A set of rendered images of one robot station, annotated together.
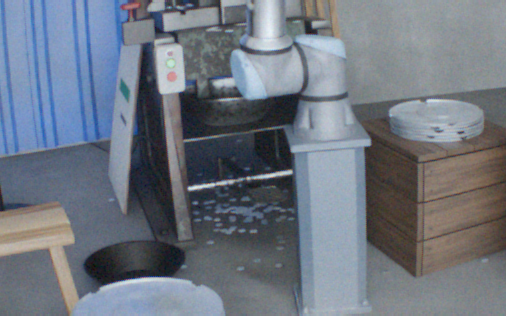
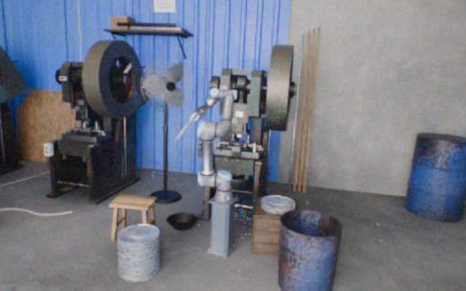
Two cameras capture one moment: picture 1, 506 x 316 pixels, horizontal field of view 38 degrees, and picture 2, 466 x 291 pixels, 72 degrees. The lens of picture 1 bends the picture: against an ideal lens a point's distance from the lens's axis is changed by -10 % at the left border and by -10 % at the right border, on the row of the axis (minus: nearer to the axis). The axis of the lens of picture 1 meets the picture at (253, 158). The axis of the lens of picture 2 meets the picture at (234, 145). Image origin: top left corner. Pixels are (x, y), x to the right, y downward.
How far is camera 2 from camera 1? 141 cm
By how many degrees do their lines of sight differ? 24
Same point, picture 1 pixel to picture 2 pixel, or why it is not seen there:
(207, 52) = (222, 164)
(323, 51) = (221, 177)
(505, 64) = (395, 185)
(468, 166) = (274, 223)
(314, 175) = (214, 211)
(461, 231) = (270, 244)
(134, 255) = (187, 217)
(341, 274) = (219, 242)
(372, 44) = (327, 166)
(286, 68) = (209, 180)
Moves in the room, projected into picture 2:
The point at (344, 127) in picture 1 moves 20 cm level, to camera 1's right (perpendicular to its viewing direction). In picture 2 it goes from (224, 200) to (248, 205)
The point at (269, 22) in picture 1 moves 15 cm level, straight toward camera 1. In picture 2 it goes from (204, 166) to (194, 170)
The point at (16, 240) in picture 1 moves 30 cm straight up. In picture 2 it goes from (132, 205) to (131, 170)
